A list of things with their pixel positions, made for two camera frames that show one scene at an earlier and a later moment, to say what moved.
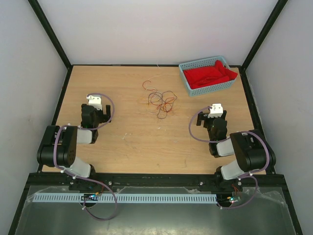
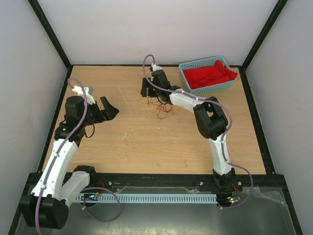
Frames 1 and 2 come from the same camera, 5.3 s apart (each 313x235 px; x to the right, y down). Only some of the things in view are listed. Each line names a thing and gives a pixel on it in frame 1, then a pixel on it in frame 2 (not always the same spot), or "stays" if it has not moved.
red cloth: x=203 y=77 stays
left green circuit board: x=89 y=197 stays
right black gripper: x=202 y=116 to x=146 y=83
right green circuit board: x=233 y=199 stays
